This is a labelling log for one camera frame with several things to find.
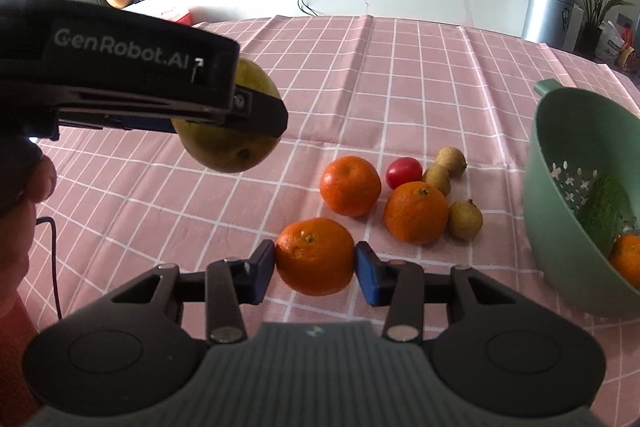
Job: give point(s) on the tall potted plant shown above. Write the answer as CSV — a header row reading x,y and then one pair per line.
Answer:
x,y
592,7

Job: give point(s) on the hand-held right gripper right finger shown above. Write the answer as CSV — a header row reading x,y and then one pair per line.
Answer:
x,y
367,277

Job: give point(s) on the red gift box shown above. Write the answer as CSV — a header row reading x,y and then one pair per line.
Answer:
x,y
175,17

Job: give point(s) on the yellow-green pear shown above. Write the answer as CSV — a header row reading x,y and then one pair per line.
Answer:
x,y
225,152

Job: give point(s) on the green cucumber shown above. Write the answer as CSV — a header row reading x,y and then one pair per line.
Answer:
x,y
605,212

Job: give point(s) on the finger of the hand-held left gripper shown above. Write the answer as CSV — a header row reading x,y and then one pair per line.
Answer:
x,y
260,114

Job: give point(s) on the grey pedal trash can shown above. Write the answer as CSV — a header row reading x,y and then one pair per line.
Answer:
x,y
547,14

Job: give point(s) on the person's left hand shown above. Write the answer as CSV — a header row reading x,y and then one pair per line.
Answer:
x,y
17,247

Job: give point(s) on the white plastic bag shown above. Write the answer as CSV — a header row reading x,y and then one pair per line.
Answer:
x,y
609,44

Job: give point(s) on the green colander bowl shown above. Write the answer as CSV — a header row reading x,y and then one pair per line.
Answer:
x,y
555,227

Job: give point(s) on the orange mandarin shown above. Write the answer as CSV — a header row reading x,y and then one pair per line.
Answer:
x,y
627,259
416,213
315,257
350,186

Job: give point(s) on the red tomato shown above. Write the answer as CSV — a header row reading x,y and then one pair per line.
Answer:
x,y
404,172

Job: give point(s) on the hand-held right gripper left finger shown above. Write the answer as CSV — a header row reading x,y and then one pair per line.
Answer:
x,y
262,272

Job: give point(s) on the small brown longan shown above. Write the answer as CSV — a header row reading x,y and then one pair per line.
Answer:
x,y
437,179
465,219
451,162

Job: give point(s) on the pink checked tablecloth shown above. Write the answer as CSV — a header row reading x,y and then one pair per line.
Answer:
x,y
200,197

